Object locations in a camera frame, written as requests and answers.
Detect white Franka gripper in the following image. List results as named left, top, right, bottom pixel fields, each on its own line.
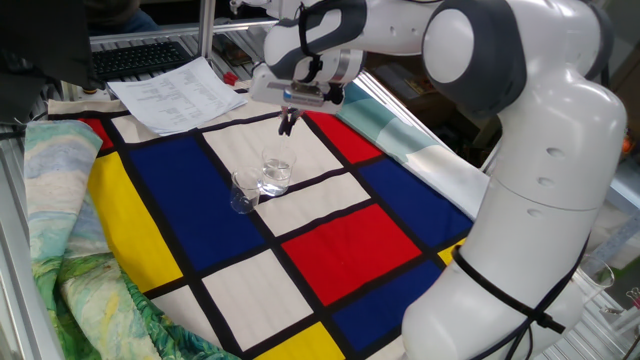
left=248, top=62, right=346, bottom=137

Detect glass beaker with water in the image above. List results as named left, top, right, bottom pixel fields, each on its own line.
left=260, top=144, right=298, bottom=198

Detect dark flat object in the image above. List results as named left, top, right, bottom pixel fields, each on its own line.
left=212, top=32, right=254, bottom=67

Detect empty glass beaker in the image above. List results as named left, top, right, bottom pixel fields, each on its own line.
left=229, top=167, right=264, bottom=215

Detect printed paper sheets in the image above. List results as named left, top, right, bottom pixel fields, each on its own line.
left=107, top=56, right=249, bottom=137

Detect colour block tablecloth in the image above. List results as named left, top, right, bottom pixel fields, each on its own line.
left=47, top=89, right=474, bottom=360

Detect pale teal white cloth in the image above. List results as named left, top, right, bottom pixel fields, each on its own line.
left=337, top=82, right=491, bottom=221

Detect aluminium crossbar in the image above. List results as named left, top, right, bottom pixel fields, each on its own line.
left=89, top=18, right=279, bottom=46

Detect black keyboard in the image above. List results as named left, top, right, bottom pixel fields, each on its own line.
left=91, top=40, right=194, bottom=83

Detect seated person in jeans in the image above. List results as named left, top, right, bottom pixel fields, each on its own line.
left=84, top=0, right=164, bottom=37

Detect green painted landscape cloth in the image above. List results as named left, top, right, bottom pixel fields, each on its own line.
left=23, top=119, right=241, bottom=360

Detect black monitor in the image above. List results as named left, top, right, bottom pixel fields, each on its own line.
left=0, top=0, right=104, bottom=126

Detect pale blue shelf board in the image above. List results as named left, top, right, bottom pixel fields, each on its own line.
left=607, top=159, right=640, bottom=211

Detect aluminium frame post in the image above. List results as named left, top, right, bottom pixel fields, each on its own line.
left=197, top=0, right=217, bottom=60

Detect aluminium table edge rail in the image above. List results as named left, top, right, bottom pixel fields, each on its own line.
left=0, top=127, right=66, bottom=360

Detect black cable harness on arm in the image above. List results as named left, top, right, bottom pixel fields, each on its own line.
left=294, top=0, right=609, bottom=360

